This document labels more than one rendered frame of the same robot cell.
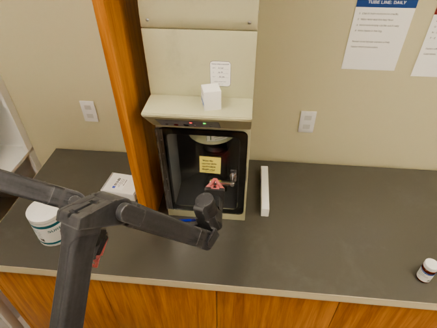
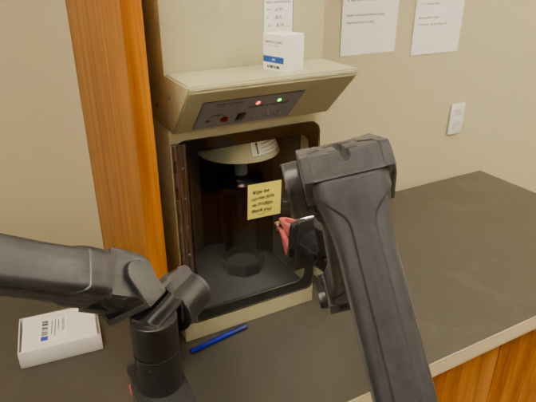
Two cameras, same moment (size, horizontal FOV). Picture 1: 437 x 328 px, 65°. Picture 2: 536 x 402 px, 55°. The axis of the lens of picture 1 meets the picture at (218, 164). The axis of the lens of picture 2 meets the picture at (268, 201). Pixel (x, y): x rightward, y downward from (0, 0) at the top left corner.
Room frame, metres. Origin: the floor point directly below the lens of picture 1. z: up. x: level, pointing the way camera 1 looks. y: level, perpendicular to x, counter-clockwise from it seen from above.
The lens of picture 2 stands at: (0.14, 0.56, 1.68)
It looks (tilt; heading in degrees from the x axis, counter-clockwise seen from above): 25 degrees down; 326
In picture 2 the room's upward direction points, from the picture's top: straight up
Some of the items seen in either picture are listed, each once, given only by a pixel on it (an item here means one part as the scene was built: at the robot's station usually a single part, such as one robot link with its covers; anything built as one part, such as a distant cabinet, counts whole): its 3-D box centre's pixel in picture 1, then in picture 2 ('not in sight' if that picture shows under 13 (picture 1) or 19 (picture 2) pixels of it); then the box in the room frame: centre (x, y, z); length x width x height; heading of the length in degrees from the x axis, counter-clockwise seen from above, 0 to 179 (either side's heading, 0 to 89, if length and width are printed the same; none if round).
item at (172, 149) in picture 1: (203, 174); (253, 224); (0.93, 0.05, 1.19); 0.30 x 0.01 x 0.40; 83
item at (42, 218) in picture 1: (51, 220); not in sight; (0.86, 0.65, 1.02); 0.13 x 0.13 x 0.15
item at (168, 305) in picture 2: not in sight; (157, 329); (0.64, 0.38, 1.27); 0.07 x 0.06 x 0.07; 125
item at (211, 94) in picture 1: (211, 97); (283, 51); (0.88, 0.02, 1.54); 0.05 x 0.05 x 0.06; 11
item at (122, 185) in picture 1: (123, 186); (61, 333); (1.11, 0.43, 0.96); 0.16 x 0.12 x 0.04; 78
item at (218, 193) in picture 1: (213, 205); (317, 248); (0.77, 0.02, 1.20); 0.07 x 0.07 x 0.10; 88
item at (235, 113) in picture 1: (199, 120); (264, 99); (0.88, 0.06, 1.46); 0.32 x 0.12 x 0.10; 84
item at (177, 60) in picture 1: (207, 123); (224, 143); (1.06, 0.04, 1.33); 0.32 x 0.25 x 0.77; 84
